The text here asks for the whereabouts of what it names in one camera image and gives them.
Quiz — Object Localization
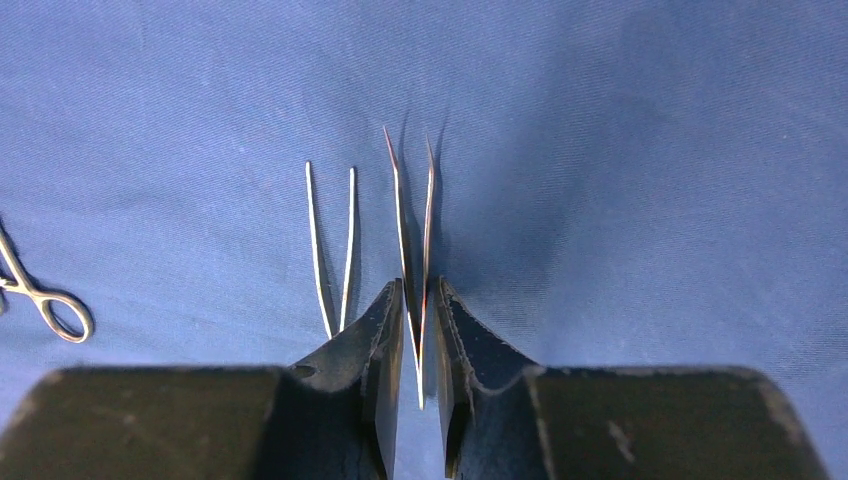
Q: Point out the steel hemostat forceps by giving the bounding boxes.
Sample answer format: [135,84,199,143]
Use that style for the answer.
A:
[1,228,95,344]

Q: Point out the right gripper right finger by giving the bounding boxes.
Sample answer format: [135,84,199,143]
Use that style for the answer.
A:
[434,278,828,479]

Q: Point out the steel toothed tissue forceps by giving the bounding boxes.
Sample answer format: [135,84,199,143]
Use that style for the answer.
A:
[382,126,438,410]

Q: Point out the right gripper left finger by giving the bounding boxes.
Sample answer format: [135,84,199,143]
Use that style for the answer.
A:
[1,280,403,479]

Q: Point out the blue surgical wrap cloth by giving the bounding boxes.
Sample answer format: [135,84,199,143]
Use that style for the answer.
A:
[1,1,847,479]

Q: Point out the steel tweezers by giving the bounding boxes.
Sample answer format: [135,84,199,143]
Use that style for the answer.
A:
[304,161,359,340]

